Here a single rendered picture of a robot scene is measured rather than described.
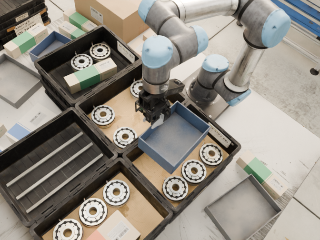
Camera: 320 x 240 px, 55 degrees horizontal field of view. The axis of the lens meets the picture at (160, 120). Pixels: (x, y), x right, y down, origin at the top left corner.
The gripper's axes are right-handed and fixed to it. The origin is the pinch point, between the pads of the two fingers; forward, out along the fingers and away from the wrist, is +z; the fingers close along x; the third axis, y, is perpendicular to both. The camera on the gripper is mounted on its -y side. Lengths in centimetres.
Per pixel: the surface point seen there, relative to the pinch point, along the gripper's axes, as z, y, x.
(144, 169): 29.7, 6.2, -0.6
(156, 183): 30.4, 6.9, 6.9
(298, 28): 82, -194, -19
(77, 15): 28, -34, -96
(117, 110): 27.2, -4.6, -29.1
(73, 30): 29, -25, -89
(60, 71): 24, 0, -64
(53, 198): 28, 40, -16
